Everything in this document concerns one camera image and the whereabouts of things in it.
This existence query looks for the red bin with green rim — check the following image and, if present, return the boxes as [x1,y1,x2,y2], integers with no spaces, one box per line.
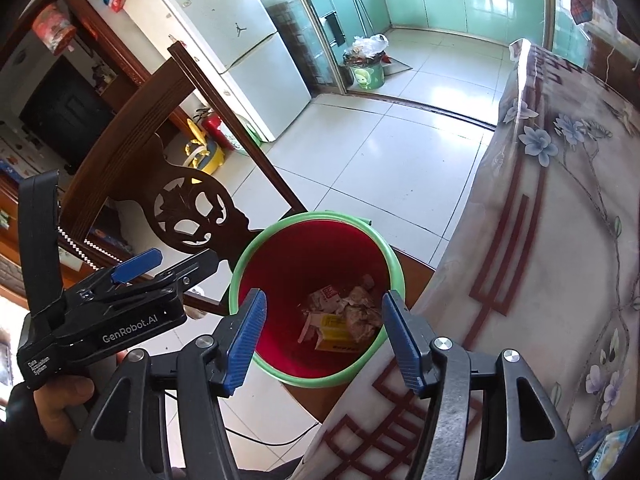
[228,211,405,388]

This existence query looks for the person's left hand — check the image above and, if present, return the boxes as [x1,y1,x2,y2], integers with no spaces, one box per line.
[30,375,96,449]

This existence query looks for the blue and white packet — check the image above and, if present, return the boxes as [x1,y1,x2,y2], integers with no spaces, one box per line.
[575,422,640,480]

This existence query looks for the crumpled grey paper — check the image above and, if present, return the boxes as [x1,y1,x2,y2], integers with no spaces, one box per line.
[340,276,387,343]

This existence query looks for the red fire extinguisher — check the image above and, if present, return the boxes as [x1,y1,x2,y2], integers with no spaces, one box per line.
[197,110,236,153]

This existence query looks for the floral tablecloth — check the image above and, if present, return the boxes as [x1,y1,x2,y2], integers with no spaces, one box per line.
[295,37,640,480]

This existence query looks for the green kitchen bin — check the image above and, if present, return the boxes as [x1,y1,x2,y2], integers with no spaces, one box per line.
[342,55,386,92]

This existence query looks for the yellow cardboard box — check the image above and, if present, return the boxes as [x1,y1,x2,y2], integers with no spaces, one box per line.
[315,312,363,354]

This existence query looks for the black television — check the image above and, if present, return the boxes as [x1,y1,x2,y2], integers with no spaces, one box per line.
[19,55,116,176]

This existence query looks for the white beaded cord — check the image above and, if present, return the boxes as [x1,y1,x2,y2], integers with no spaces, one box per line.
[57,224,124,272]

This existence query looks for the white refrigerator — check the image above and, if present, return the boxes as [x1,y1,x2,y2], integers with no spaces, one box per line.
[122,0,313,143]

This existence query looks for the red patterned ornament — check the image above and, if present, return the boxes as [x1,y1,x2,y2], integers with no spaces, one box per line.
[31,2,78,56]

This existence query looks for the white wrapper with red print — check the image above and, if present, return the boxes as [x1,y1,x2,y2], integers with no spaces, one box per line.
[298,285,346,343]

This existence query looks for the carved dark wooden chair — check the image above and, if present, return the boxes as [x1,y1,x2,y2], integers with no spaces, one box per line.
[57,42,436,423]

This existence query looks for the yellow child potty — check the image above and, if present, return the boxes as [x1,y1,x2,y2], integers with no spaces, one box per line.
[182,119,226,176]

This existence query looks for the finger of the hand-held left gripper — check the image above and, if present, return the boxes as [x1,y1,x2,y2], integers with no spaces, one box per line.
[75,248,164,302]
[107,249,221,307]

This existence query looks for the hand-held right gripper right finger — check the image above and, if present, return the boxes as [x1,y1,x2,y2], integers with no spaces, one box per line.
[381,290,588,480]

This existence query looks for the teal kitchen cabinets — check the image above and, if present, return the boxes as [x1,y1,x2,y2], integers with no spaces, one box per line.
[305,0,556,46]

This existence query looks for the white charging cable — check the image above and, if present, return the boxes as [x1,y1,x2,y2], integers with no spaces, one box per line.
[604,40,622,87]

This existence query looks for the dark cloth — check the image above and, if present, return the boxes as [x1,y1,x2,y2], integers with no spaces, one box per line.
[324,12,347,47]

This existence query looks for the glass sliding door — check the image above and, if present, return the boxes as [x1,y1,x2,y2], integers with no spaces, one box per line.
[235,0,351,101]

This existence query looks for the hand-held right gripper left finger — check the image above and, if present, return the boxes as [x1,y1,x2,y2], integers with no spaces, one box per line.
[60,288,267,480]

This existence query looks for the white plastic bag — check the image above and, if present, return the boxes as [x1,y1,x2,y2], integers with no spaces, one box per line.
[345,34,390,63]

